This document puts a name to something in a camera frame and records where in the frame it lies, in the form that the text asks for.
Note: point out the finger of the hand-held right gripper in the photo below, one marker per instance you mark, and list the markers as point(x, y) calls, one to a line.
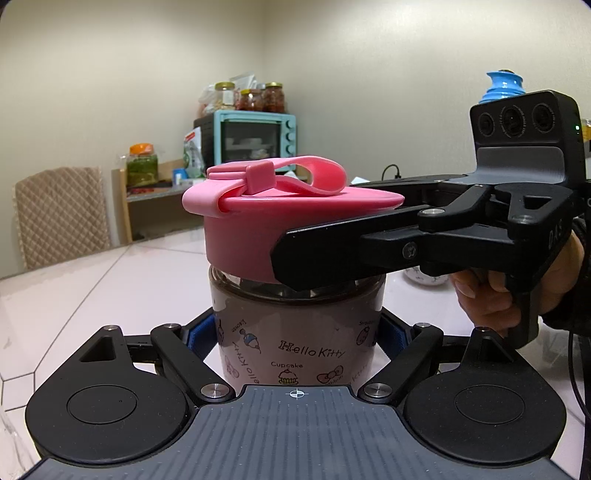
point(425, 187)
point(369, 256)

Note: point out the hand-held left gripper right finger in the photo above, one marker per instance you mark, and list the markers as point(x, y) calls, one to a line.
point(391, 336)

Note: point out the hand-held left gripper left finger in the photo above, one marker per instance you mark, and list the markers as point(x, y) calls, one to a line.
point(199, 334)

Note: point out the cartoon print bottle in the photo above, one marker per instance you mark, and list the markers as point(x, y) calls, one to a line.
point(295, 323)

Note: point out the pink bottle cap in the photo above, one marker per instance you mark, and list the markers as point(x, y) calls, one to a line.
point(240, 230)

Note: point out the person's right forearm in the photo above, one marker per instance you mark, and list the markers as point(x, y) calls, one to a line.
point(565, 314)

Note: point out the person's right hand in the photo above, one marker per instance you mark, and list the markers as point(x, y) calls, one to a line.
point(487, 300)

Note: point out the white cup with black figures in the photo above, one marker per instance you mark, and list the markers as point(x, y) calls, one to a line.
point(429, 278)

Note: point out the blue ribbed knob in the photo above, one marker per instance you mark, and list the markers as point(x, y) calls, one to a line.
point(503, 86)

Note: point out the wooden side shelf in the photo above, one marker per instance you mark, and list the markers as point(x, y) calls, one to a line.
point(152, 212)

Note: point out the teal toaster oven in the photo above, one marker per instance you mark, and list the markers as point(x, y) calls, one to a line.
point(249, 138)

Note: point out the green pickle jar orange lid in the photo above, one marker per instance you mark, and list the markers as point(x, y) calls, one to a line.
point(143, 168)

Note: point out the tall red preserve jar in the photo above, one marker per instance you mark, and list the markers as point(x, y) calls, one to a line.
point(273, 98)

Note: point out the quilted beige chair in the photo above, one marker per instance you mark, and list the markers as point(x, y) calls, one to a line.
point(62, 217)

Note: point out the snack bag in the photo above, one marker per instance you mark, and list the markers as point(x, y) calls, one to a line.
point(194, 152)

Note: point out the small red preserve jar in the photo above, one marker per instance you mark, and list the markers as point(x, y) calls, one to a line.
point(250, 100)

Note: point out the white plastic bag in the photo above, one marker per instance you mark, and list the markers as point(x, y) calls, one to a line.
point(244, 81)

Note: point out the gold lid glass jar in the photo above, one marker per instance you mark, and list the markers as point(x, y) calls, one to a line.
point(225, 97)

